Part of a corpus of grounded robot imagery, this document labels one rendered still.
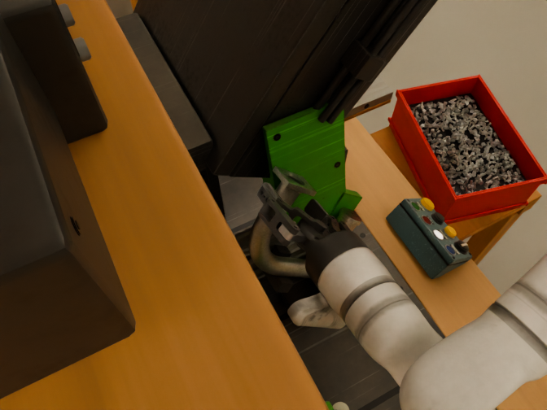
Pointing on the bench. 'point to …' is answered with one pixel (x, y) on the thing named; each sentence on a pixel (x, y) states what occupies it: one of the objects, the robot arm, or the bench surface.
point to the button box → (426, 238)
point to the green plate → (308, 154)
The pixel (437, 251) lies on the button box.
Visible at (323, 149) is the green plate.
